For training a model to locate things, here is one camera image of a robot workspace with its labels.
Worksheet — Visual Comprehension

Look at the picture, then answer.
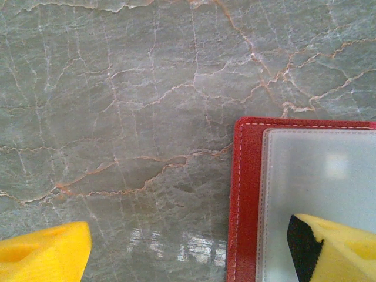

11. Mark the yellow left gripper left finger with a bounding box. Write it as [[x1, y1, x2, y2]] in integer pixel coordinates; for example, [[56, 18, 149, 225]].
[[0, 220, 93, 282]]

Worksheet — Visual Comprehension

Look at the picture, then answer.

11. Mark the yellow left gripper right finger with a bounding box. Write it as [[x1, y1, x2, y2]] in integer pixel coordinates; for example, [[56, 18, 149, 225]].
[[286, 213, 376, 282]]

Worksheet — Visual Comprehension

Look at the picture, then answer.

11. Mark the red leather card holder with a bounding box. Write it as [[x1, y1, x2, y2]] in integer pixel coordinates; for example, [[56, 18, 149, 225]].
[[225, 116, 376, 282]]

